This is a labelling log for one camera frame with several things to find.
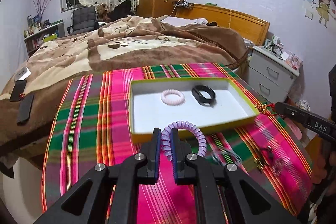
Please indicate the power strip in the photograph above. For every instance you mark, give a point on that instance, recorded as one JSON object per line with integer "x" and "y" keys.
{"x": 183, "y": 5}

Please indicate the grey nightstand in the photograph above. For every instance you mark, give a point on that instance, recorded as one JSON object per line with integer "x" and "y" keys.
{"x": 270, "y": 71}

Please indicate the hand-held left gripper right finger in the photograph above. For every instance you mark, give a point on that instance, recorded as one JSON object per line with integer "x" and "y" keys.
{"x": 175, "y": 153}

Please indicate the white pillow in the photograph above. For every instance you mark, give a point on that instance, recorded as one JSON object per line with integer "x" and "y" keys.
{"x": 183, "y": 21}

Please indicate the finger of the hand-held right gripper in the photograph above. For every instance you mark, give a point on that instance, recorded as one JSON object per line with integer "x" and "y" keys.
{"x": 302, "y": 117}

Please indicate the black chair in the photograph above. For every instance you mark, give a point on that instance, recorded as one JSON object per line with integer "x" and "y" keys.
{"x": 84, "y": 19}

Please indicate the black smart band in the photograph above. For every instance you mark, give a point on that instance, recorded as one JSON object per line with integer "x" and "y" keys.
{"x": 197, "y": 96}

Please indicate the pink flower branches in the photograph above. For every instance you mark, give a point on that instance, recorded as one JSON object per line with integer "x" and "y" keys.
{"x": 43, "y": 3}

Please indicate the white card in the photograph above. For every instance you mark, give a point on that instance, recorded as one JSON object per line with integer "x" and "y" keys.
{"x": 23, "y": 73}

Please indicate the white shelf desk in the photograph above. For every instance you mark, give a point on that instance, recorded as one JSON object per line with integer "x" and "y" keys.
{"x": 39, "y": 39}

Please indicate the brown bear print blanket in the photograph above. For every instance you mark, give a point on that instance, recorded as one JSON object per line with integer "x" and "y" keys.
{"x": 131, "y": 50}

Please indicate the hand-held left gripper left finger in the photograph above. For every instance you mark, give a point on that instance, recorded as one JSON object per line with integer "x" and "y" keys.
{"x": 157, "y": 150}

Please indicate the red knot charm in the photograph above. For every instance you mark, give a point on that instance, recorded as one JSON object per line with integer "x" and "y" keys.
{"x": 263, "y": 108}

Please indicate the brown teddy bear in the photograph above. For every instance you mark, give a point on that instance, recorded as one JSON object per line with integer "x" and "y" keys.
{"x": 101, "y": 12}

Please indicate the yellow-green shallow box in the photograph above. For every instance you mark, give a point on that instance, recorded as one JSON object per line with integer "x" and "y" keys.
{"x": 183, "y": 113}

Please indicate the girl wall sticker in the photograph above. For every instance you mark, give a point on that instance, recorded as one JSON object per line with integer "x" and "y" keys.
{"x": 322, "y": 3}

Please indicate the black eyeglasses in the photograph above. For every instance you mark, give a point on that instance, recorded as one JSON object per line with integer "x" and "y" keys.
{"x": 274, "y": 47}

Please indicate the black cloth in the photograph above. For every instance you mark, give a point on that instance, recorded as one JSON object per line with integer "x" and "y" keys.
{"x": 123, "y": 8}

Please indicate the pink small box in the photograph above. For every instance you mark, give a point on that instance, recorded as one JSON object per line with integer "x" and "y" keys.
{"x": 294, "y": 61}

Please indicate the pink green plaid cloth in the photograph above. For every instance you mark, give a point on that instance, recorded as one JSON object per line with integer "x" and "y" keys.
{"x": 99, "y": 113}

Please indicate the wooden bed headboard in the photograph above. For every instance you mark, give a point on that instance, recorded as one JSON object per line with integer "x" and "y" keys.
{"x": 236, "y": 22}

